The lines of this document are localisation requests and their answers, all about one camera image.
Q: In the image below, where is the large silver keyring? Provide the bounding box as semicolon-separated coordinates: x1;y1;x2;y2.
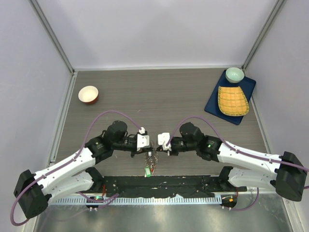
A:
145;142;159;173

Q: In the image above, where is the green key tag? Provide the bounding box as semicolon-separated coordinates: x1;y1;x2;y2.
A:
144;167;152;177

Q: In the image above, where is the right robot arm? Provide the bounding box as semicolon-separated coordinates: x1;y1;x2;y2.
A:
157;122;308;202

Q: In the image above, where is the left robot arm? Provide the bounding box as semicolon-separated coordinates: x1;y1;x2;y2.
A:
13;120;151;219

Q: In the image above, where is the red bowl white inside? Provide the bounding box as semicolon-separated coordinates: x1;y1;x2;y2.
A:
78;86;99;105

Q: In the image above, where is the yellow woven bamboo plate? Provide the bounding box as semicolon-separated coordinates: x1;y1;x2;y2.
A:
218;86;249;117

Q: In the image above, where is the light green bowl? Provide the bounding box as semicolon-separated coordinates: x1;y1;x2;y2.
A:
225;67;245;83

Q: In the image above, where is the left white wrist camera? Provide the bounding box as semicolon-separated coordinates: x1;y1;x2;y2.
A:
137;127;151;151

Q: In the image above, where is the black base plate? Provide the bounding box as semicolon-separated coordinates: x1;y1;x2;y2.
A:
103;175;247;199

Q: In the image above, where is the white slotted cable duct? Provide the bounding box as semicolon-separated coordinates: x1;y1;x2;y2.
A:
52;195;222;206

